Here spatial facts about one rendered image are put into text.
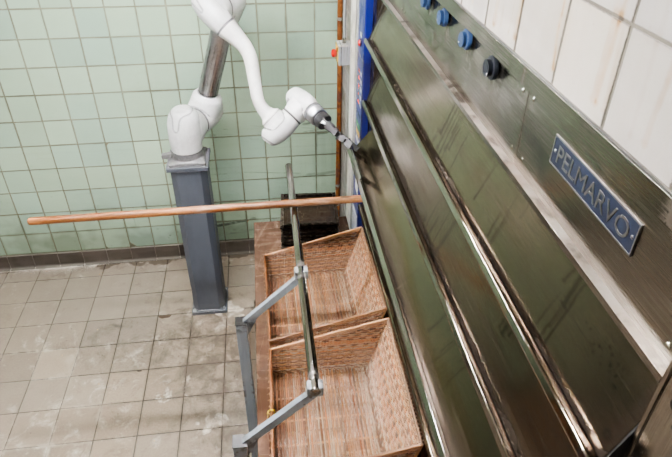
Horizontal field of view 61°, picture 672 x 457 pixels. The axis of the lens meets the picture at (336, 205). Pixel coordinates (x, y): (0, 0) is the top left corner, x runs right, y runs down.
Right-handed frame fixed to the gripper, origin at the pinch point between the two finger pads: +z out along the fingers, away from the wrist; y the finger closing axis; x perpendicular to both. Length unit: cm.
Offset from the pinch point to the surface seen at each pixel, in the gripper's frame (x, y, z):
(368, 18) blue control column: -43, -22, -17
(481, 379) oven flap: 15, -82, 113
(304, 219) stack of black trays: 44, 31, -11
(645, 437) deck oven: -2, -122, 137
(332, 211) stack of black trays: 33, 42, -8
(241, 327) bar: 72, -37, 37
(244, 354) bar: 82, -27, 40
